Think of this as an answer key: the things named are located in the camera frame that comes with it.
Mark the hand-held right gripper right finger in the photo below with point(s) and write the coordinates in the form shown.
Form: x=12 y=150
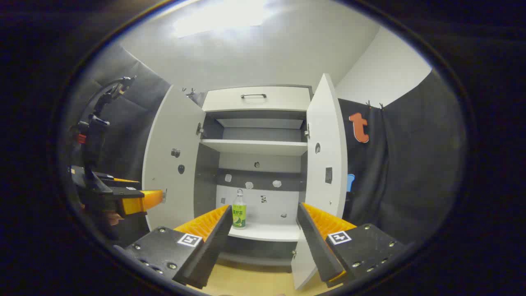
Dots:
x=318 y=250

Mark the white cabinet shelf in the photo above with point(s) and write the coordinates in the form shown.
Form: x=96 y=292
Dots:
x=254 y=146
x=271 y=232

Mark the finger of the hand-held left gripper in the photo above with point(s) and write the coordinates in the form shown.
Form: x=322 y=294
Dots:
x=123 y=181
x=141 y=201

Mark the clear bottle with green label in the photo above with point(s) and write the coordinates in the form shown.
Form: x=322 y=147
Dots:
x=239 y=213

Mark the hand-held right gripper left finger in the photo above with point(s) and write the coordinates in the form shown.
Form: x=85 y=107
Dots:
x=213 y=250

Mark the ceiling light panel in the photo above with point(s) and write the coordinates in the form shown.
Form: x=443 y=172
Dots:
x=222 y=18

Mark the white cabinet door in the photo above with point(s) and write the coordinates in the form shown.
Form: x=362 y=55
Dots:
x=172 y=135
x=324 y=156

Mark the black backdrop cloth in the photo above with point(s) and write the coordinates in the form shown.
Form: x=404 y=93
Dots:
x=411 y=164

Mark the white and grey cabinet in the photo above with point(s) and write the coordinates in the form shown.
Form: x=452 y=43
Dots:
x=259 y=181

